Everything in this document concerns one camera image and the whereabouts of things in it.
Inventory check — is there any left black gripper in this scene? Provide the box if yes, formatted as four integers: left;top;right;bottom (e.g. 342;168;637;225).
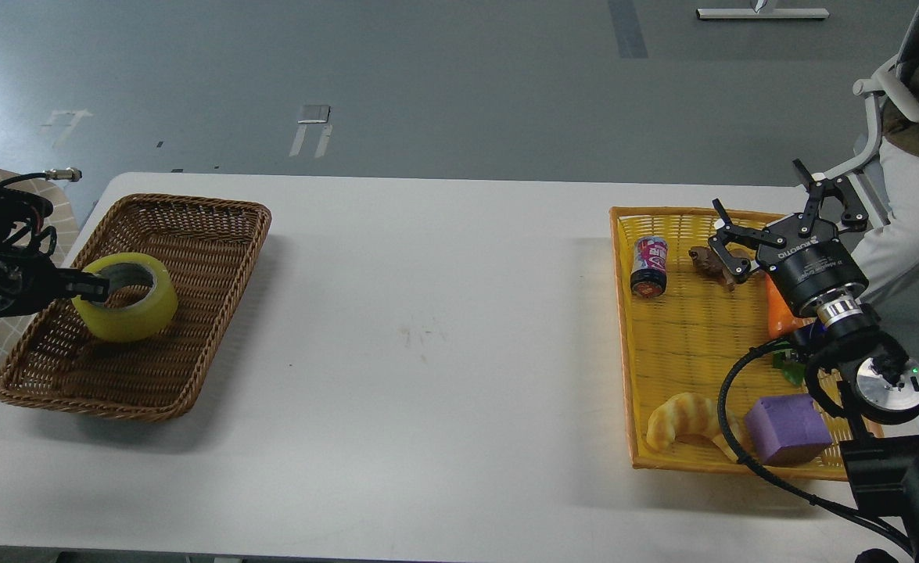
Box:
0;250;111;317

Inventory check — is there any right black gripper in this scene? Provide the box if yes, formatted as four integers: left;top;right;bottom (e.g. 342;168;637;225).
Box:
708;159;871;317

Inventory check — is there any yellow tape roll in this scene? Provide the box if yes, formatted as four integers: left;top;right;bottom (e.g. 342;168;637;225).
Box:
72;252;179;343

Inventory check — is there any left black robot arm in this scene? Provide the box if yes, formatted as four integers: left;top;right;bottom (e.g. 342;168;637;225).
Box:
0;167;111;318

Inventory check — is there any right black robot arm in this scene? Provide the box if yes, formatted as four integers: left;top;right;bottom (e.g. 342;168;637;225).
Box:
709;160;919;562

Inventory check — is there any brown toy lion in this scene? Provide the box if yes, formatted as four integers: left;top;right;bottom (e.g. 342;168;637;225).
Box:
688;246;764;292

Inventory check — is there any toy carrot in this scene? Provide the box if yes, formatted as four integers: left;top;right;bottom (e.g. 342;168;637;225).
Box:
764;275;816;388

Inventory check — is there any brown wicker basket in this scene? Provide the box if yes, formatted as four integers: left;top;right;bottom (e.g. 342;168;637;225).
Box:
0;195;272;421

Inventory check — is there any yellow plastic basket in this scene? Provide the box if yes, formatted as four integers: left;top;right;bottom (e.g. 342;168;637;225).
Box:
609;206;884;481

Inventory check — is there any small drink can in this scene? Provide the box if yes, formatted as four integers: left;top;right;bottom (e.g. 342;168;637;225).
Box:
630;236;669;299

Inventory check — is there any white office chair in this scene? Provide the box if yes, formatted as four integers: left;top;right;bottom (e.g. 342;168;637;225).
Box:
835;9;919;229

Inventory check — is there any purple foam block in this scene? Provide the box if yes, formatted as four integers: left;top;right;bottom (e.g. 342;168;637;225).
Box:
744;393;834;466

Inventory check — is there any toy croissant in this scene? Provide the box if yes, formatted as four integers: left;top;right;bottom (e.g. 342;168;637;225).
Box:
645;392;738;464

